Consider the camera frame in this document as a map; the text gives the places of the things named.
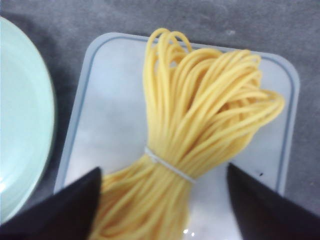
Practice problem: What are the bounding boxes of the pale green plate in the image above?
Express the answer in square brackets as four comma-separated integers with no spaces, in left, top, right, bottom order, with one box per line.
[0,18,56,223]

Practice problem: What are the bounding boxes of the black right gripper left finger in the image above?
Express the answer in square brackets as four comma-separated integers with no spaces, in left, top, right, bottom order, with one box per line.
[0,167,102,240]

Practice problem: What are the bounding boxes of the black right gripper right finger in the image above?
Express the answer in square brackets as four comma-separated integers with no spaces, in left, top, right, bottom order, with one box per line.
[227,163,320,240]

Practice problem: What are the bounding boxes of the yellow vermicelli bundle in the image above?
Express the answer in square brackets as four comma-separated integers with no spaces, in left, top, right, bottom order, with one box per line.
[89,28,285,240]

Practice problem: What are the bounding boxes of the silver digital kitchen scale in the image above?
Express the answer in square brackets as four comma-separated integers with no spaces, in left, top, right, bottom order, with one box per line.
[55,28,300,240]

